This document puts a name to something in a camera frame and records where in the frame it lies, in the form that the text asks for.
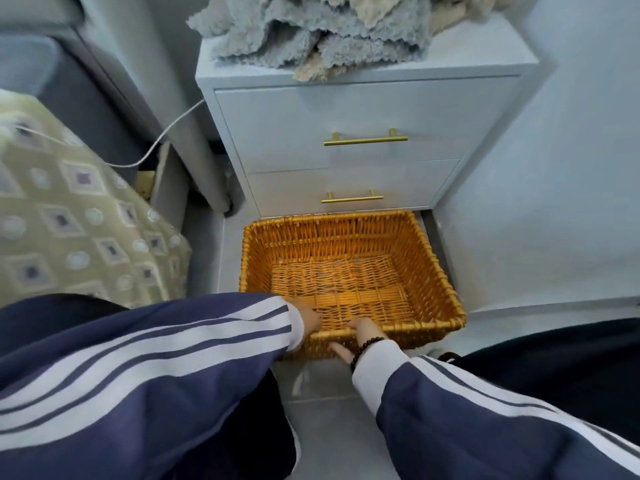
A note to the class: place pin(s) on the person's right hand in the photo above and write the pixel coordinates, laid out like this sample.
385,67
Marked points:
370,332

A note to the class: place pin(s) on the person's left hand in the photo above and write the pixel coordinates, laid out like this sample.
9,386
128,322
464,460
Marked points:
310,319

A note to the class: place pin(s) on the orange wicker basket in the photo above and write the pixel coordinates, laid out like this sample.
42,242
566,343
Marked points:
350,274

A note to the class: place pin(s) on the pile of beige grey towels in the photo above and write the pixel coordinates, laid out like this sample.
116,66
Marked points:
325,34

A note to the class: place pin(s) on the person's right forearm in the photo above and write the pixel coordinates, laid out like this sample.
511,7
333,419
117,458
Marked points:
475,434

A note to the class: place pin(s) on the person's left forearm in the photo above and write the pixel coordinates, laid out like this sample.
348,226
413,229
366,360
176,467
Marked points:
150,369

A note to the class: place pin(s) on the white nightstand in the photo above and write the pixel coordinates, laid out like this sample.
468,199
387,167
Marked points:
280,124

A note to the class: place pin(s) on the patterned beige bedspread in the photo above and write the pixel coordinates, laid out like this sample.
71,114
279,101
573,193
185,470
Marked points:
75,219

